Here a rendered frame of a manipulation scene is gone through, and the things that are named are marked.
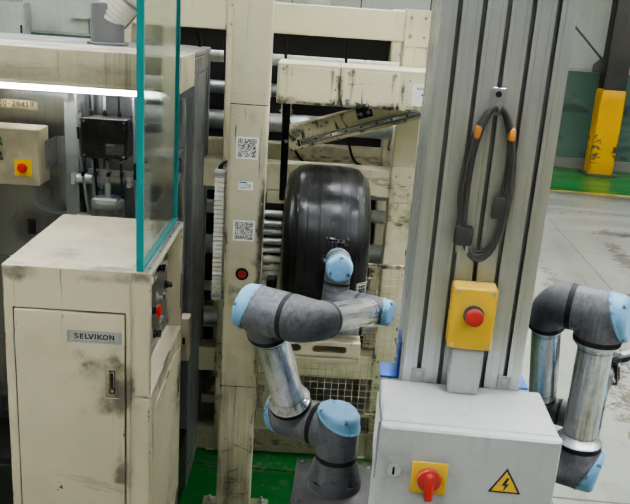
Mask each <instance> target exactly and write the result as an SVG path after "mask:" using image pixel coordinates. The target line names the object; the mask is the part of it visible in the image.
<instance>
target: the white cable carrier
mask: <svg viewBox="0 0 630 504"><path fill-rule="evenodd" d="M226 170H227V168H226V167H223V169H218V167H217V168H216V170H215V173H227V171H226ZM215 177H216V178H215V193H214V195H215V197H214V200H215V201H214V205H215V206H214V209H215V210H214V228H213V231H214V232H213V236H214V237H213V240H214V241H213V244H214V245H213V259H212V262H213V263H212V266H213V267H212V270H213V271H212V293H211V294H223V291H222V283H223V281H222V279H223V276H222V275H223V254H224V251H223V250H224V247H223V246H224V243H223V242H224V237H225V232H224V227H225V226H224V224H225V221H224V220H225V217H224V215H225V212H224V211H225V197H226V195H225V193H226V190H225V189H226V186H225V184H226V181H225V180H226V177H219V176H215Z"/></svg>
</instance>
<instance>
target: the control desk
mask: <svg viewBox="0 0 630 504"><path fill-rule="evenodd" d="M1 267H2V286H3V306H4V326H5V345H6V365H7V384H8V404H9V424H10V443H11V463H12V482H13V502H14V504H178V473H179V420H180V367H181V326H180V325H181V321H182V268H183V222H181V221H176V223H175V224H174V226H173V227H172V229H171V230H170V232H169V233H168V235H167V236H166V238H165V239H164V241H163V243H162V244H161V246H160V247H159V249H158V250H157V252H156V253H155V255H154V256H153V258H152V259H151V261H150V262H149V264H148V265H147V267H146V268H145V270H144V271H143V272H138V271H136V219H132V218H117V217H101V216H86V215H70V214H63V215H62V216H61V217H59V218H58V219H57V220H56V221H54V222H53V223H52V224H51V225H49V226H48V227H47V228H46V229H44V230H43V231H42V232H41V233H39V234H38V235H37V236H36V237H34V238H33V239H32V240H31V241H29V242H28V243H27V244H26V245H24V246H23V247H22V248H21V249H19V250H18V251H17V252H16V253H14V254H13V255H12V256H11V257H9V258H8V259H7V260H6V261H4V262H3V263H2V264H1Z"/></svg>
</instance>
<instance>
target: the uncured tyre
mask: <svg viewBox="0 0 630 504"><path fill-rule="evenodd" d="M326 236H327V237H328V239H330V237H332V238H334V237H335V238H336V239H338V240H348V238H349V240H350V244H349V255H350V257H351V261H352V263H353V272H352V275H351V278H350V287H349V290H352V291H356V284H358V283H363V282H367V274H368V264H369V252H370V236H371V197H370V187H369V180H368V179H367V178H366V177H365V176H364V175H363V174H362V173H361V171H360V170H358V169H355V168H352V167H343V166H328V165H313V164H306V165H301V166H299V167H297V168H296V169H295V170H294V171H292V172H291V173H290V174H289V177H288V181H287V185H286V189H285V198H284V210H283V223H282V238H281V254H280V273H279V290H283V291H287V292H291V293H295V294H300V295H303V296H306V297H309V298H313V299H316V300H321V299H322V292H323V284H324V276H325V268H326V264H325V263H324V262H322V255H323V256H324V255H326Z"/></svg>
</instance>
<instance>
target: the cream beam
mask: <svg viewBox="0 0 630 504"><path fill-rule="evenodd" d="M425 70H426V68H412V67H397V66H383V65H368V64H353V63H340V64H339V62H324V61H310V60H295V59H281V60H280V61H279V62H278V74H277V93H276V102H277V103H289V104H303V105H318V106H333V107H338V105H339V107H348V108H363V109H378V110H392V111H407V112H421V109H422V107H421V106H411V100H412V90H413V84H424V80H425Z"/></svg>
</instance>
